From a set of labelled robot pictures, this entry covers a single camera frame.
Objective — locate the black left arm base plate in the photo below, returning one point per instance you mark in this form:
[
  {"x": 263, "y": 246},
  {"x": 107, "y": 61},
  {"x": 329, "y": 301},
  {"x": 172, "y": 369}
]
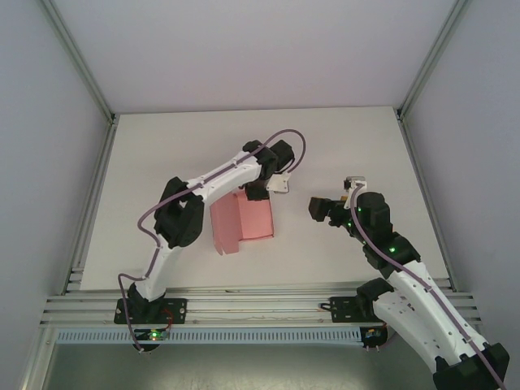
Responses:
[{"x": 178, "y": 310}]

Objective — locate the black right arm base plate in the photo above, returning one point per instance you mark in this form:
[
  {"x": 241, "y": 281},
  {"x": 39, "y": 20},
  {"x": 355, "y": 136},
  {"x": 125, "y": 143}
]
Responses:
[{"x": 343, "y": 310}]

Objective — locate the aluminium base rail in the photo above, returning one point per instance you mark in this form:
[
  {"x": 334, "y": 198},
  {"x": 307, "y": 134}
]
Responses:
[{"x": 260, "y": 308}]

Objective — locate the aluminium lower frame bar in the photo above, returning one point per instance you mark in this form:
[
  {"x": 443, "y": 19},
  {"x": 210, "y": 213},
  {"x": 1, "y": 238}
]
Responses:
[{"x": 38, "y": 361}]

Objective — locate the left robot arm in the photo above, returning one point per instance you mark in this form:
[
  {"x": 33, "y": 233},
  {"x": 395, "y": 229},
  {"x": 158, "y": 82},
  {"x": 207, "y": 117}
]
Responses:
[{"x": 227, "y": 178}]

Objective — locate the aluminium side rail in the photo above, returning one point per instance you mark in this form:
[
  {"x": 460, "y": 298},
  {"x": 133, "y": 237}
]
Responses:
[
  {"x": 93, "y": 195},
  {"x": 426, "y": 195}
]

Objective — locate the grey metal panel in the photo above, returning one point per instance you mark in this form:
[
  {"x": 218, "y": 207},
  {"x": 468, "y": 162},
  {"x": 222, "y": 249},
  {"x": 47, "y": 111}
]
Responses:
[{"x": 260, "y": 369}]

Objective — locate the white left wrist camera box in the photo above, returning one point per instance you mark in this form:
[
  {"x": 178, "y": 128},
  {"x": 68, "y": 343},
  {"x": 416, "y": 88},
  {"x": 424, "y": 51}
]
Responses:
[{"x": 279, "y": 183}]

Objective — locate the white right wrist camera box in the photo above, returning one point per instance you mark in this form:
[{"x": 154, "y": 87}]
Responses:
[{"x": 355, "y": 180}]

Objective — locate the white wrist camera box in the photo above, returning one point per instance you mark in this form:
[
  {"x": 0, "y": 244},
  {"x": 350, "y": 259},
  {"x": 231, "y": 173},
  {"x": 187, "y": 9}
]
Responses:
[
  {"x": 279, "y": 183},
  {"x": 355, "y": 180}
]

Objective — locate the green circuit board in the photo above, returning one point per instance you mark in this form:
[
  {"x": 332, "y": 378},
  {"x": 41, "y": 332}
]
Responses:
[
  {"x": 371, "y": 334},
  {"x": 154, "y": 334}
]

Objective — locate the pink paper box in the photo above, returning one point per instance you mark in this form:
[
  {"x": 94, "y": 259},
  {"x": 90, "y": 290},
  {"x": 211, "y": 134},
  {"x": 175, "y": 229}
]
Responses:
[{"x": 254, "y": 219}]

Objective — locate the aluminium frame post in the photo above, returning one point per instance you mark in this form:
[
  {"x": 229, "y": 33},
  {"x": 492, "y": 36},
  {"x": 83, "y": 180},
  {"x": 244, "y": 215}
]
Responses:
[
  {"x": 77, "y": 61},
  {"x": 430, "y": 61}
]

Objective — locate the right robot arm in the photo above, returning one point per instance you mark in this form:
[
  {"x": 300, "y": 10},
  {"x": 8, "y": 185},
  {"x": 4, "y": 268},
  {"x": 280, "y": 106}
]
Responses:
[{"x": 410, "y": 321}]

